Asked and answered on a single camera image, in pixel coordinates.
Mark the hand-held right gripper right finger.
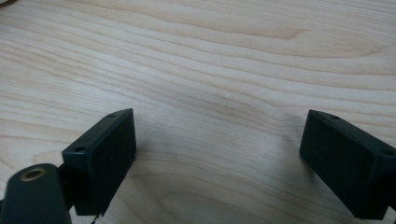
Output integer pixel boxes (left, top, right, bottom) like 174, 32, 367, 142
299, 108, 396, 221

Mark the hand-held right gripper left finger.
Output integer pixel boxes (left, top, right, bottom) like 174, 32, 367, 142
57, 107, 137, 217

